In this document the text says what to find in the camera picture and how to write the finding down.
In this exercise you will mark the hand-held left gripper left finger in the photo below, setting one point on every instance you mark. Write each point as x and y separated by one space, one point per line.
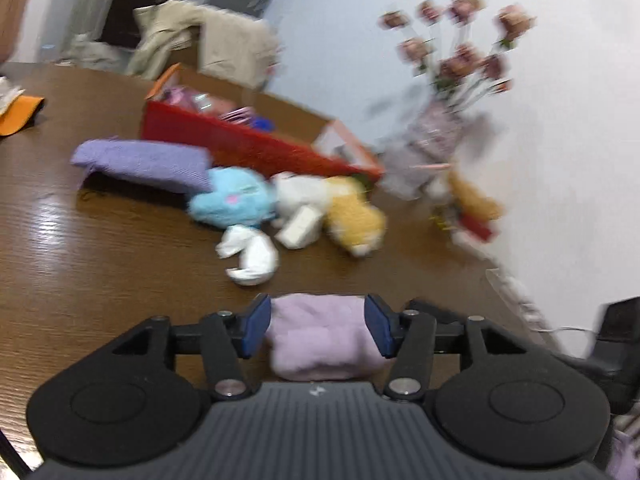
256 327

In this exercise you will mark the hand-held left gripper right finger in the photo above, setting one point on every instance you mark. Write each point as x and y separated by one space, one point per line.
377 327

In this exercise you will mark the pale lavender towel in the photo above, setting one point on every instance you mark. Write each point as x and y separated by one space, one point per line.
320 340

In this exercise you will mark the red cardboard box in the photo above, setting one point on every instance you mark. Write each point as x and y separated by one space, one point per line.
240 142

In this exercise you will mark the blue tissue packet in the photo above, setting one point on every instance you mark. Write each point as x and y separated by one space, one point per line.
262 123

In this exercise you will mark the purple satin scrunchie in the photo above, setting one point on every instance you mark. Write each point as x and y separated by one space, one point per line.
181 96

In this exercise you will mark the small white block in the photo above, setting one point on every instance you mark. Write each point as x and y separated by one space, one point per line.
299 227

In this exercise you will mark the yellow and white plush toy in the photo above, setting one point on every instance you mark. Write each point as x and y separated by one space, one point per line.
350 215

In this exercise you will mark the blue plush toy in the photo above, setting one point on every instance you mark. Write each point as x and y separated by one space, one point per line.
232 200

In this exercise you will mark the small red box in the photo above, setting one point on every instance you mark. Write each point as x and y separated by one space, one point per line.
477 227

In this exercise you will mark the small yellow plush toy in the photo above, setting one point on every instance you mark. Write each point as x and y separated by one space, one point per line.
472 195

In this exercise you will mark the pink mottled vase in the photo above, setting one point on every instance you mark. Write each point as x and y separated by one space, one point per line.
432 135

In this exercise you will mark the purple knitted cloth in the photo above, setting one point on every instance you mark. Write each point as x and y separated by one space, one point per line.
142 162

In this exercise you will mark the dried pink roses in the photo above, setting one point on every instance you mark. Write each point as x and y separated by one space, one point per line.
460 55

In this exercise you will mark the beige coat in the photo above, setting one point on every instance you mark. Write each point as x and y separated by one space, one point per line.
220 45

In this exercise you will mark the orange cloth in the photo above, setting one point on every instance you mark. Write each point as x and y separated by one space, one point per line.
20 116

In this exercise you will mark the grey crumpled cloth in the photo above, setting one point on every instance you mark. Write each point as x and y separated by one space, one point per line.
95 52

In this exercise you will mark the dark brown door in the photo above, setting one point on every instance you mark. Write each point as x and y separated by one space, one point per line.
145 0

